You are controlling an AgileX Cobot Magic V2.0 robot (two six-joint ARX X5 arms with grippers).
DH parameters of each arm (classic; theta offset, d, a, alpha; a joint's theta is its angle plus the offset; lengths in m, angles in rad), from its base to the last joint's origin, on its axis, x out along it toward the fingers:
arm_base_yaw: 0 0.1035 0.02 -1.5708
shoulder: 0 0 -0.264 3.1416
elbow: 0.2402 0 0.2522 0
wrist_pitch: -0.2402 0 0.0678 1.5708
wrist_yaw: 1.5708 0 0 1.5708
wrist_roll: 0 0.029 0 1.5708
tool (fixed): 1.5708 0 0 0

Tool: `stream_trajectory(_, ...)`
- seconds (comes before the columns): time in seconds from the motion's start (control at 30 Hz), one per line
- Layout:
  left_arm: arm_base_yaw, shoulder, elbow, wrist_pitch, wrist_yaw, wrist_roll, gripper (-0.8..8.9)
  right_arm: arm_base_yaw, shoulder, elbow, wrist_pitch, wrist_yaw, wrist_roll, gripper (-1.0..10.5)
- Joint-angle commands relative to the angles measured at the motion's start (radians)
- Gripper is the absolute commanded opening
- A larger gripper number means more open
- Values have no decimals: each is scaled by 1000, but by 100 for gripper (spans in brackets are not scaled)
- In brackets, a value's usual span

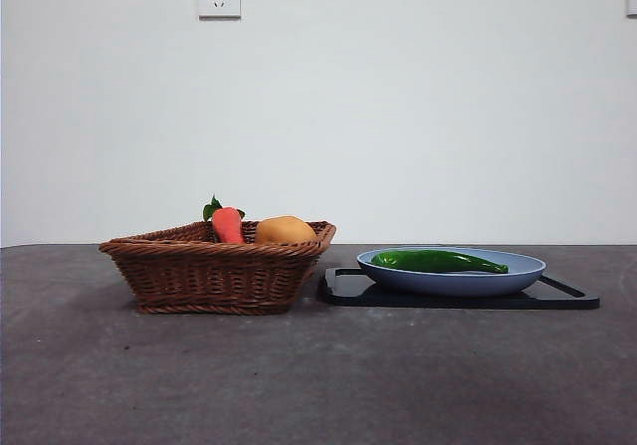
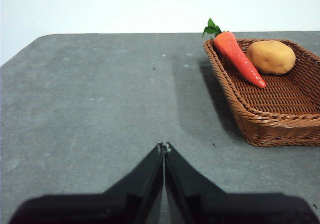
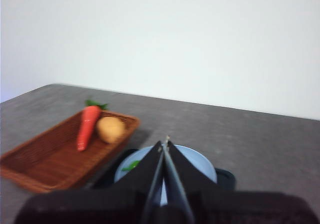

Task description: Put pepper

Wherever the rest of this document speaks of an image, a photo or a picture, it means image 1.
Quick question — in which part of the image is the long green pepper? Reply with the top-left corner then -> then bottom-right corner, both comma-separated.
370,249 -> 511,275

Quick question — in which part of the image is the blue round plate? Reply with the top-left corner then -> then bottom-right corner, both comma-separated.
356,247 -> 547,299

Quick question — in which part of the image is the yellow-brown potato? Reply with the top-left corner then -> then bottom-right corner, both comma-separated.
255,215 -> 319,245

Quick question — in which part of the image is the orange carrot with green leaves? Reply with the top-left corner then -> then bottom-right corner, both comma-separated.
202,194 -> 247,245

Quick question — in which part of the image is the dark flat tray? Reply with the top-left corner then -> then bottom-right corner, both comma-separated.
317,266 -> 601,310

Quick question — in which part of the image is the brown wicker basket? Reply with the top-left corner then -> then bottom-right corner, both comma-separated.
98,220 -> 337,316

